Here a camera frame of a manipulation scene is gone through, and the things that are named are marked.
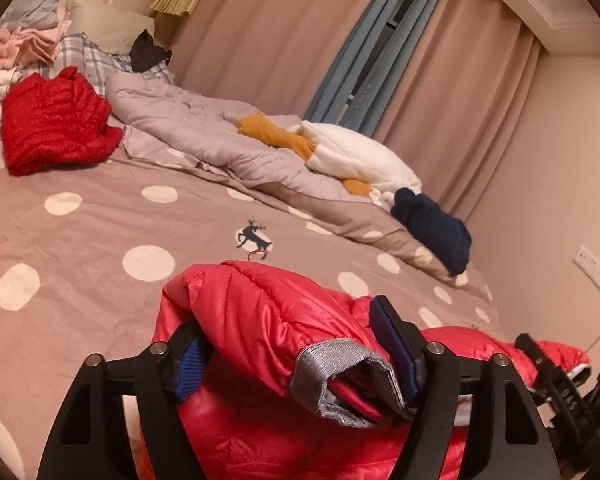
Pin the white wall socket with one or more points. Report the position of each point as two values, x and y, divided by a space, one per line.
597 275

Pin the beige pillow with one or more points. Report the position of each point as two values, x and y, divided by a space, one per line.
110 25

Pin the blue curtain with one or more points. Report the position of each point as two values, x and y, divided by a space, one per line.
360 45

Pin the navy garment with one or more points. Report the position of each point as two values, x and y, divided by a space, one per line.
435 230

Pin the grey quilt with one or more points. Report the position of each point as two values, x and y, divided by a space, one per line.
190 120

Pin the black cloth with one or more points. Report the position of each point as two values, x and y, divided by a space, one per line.
147 52

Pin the bed with dotted sheet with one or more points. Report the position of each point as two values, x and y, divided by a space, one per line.
80 240

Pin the window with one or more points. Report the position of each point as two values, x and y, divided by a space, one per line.
380 70

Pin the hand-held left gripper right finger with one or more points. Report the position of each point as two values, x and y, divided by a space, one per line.
395 350

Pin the pink garments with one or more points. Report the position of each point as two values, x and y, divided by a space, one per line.
30 42

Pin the pink curtain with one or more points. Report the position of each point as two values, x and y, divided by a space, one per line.
455 100
280 35

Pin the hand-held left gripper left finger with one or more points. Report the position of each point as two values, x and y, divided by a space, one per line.
192 365

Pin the pink-red hooded puffer jacket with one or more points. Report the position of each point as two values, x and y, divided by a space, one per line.
260 310

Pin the white goose plush toy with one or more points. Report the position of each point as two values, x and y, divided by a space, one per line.
355 155

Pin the red folded puffer jacket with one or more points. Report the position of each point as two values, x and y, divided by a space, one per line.
55 120

